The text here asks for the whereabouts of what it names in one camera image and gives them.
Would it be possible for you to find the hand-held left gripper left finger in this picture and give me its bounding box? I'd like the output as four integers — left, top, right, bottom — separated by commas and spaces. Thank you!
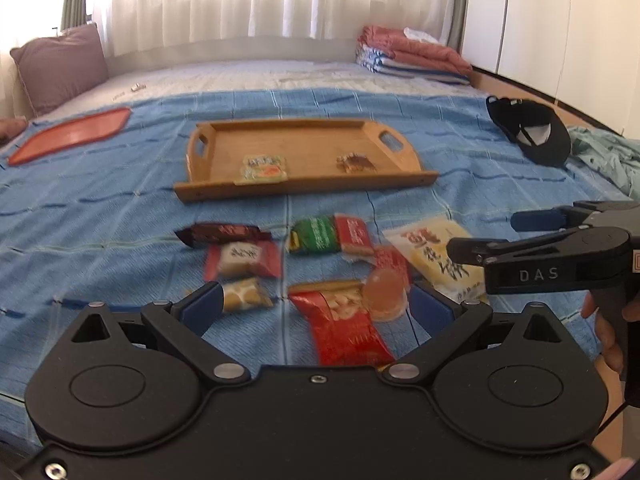
70, 281, 251, 386

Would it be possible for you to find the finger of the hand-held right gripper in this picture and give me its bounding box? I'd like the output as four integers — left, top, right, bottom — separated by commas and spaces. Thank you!
511, 200, 608, 233
446, 227, 586, 267

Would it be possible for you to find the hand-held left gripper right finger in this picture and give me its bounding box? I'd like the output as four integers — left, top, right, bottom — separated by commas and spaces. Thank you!
382, 282, 571, 386

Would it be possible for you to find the large yellow white snack packet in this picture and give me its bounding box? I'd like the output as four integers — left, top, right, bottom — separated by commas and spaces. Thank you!
383, 217, 489, 306

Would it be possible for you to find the small yellow snack packet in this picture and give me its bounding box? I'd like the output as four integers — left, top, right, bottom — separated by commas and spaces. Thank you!
220, 277, 275, 314

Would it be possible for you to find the orange jelly cup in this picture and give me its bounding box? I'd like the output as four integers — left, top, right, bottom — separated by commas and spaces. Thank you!
362, 267, 409, 323

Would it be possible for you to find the red white snack packet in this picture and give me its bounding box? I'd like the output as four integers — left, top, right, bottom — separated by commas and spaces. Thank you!
203, 240, 284, 282

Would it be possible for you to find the dark brown candy bar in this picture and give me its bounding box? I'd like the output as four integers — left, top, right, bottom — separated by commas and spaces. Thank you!
174, 222, 274, 249

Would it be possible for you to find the large red snack packet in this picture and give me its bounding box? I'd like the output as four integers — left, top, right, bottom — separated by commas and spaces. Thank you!
288, 280, 397, 367

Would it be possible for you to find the red white wafer packet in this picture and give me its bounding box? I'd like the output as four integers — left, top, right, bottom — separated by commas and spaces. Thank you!
333, 213, 377, 263

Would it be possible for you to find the wooden tray with handles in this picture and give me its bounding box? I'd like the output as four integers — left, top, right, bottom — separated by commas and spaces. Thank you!
173, 119, 440, 204

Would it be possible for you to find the person's right hand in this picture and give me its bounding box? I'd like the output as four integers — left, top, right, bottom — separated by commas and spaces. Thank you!
581, 292, 640, 373

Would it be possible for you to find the black cap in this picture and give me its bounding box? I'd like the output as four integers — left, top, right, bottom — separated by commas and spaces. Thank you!
485, 94, 572, 167

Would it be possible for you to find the teal cloth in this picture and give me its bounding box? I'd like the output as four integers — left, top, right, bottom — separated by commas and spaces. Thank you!
567, 124, 640, 197

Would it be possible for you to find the blue checked blanket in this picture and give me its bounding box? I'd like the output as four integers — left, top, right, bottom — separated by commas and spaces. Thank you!
0, 87, 632, 461

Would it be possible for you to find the brown snack piece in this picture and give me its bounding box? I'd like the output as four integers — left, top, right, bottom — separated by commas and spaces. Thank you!
336, 152, 377, 174

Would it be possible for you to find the green orange snack packet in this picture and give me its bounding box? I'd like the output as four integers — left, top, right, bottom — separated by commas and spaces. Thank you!
235, 154, 290, 186

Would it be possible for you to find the white wardrobe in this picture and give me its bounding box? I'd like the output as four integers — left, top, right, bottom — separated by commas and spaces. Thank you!
461, 0, 640, 134

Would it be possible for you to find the folded blue striped blanket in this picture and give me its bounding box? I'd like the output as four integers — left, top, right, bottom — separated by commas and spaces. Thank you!
355, 44, 471, 86

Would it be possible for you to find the folded blankets stack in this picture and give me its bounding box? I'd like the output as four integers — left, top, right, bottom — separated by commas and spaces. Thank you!
357, 25, 474, 76

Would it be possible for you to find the flat red tray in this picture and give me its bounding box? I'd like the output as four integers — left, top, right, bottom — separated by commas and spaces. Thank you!
7, 106, 132, 167

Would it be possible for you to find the grey curtain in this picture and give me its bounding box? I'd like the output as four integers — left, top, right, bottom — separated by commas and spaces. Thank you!
449, 0, 472, 56

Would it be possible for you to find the white quilted mattress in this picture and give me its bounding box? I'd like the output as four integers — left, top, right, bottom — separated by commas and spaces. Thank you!
29, 56, 482, 122

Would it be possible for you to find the brown cushion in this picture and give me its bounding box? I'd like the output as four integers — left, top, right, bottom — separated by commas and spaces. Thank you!
0, 117, 29, 145

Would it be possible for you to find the purple pillow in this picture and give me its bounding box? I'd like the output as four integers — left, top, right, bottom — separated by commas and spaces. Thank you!
10, 22, 110, 117

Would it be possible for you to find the white sheer curtain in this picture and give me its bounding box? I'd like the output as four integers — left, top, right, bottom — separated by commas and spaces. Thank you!
86, 0, 463, 59

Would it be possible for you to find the black cable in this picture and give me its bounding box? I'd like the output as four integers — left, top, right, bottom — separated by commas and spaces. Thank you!
596, 394, 632, 432

